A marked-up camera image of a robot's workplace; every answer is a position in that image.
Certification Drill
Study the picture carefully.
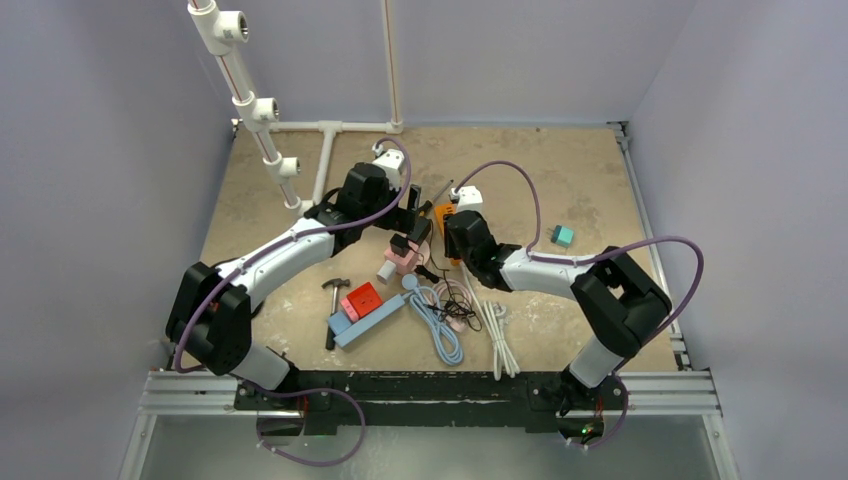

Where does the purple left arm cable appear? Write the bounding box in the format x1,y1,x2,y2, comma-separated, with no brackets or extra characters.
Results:
172,136,413,468

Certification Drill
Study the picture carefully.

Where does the white power cord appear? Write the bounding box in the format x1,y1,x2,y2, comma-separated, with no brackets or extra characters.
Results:
460,264,521,382

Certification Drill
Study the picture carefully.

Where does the black steel claw hammer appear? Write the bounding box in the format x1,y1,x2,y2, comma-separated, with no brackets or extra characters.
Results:
322,278,350,351

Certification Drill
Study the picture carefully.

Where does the pink coiled cable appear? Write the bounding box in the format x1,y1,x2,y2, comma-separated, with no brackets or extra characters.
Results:
423,278,475,333

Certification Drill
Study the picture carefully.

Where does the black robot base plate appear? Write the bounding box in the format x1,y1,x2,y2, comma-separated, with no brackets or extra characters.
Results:
234,370,627,438

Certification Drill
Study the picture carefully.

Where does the white PVC pipe frame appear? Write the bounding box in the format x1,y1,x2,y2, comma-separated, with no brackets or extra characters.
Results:
186,0,405,220

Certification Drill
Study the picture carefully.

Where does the small pink plug block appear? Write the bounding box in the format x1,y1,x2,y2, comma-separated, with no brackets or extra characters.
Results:
339,298,360,323

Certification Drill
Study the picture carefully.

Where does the orange power strip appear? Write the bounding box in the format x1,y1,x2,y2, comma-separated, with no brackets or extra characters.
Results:
433,203,461,266

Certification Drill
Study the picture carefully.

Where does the light blue coiled cable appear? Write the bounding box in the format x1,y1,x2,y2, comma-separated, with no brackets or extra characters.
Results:
401,274,465,368

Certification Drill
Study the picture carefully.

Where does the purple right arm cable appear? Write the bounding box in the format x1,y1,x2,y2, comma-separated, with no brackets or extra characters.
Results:
453,160,705,450

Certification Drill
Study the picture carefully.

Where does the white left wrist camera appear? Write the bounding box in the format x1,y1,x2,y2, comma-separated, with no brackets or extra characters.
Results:
372,149,406,190

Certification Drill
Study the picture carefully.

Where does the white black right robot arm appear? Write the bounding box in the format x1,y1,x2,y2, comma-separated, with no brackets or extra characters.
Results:
444,211,672,407

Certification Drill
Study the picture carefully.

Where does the aluminium rail frame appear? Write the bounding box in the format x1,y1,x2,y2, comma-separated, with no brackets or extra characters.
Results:
117,120,741,480

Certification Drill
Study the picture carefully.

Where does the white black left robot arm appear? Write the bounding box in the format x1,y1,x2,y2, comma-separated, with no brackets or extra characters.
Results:
165,150,418,409

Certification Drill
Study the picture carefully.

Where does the light blue power strip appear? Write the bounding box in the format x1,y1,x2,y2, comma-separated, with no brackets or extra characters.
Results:
327,294,405,348

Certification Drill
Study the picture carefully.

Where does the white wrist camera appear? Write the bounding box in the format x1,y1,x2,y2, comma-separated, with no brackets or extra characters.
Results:
449,185,483,214
372,149,406,190

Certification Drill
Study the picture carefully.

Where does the black power adapter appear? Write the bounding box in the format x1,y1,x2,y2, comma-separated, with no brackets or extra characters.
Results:
389,234,411,260

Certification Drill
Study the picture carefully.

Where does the red cube socket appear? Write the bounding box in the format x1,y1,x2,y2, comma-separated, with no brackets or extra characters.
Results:
346,282,383,320

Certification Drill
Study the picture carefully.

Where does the thin black adapter cable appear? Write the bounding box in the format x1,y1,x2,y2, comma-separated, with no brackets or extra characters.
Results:
415,225,485,334

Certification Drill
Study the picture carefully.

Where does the pink cube power socket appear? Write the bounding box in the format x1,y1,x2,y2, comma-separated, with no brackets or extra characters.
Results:
384,241,431,276

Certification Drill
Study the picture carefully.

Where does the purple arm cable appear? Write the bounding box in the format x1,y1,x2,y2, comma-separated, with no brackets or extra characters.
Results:
453,160,705,450
172,136,413,468

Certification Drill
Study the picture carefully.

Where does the teal USB charger plug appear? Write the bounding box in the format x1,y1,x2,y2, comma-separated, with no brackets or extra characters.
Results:
547,225,575,248

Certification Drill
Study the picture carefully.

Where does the black yellow flathead screwdriver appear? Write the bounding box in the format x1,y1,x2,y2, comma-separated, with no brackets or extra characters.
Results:
417,179,454,216

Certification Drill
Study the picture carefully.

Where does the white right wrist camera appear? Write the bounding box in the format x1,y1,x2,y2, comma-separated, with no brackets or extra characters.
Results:
449,185,483,214

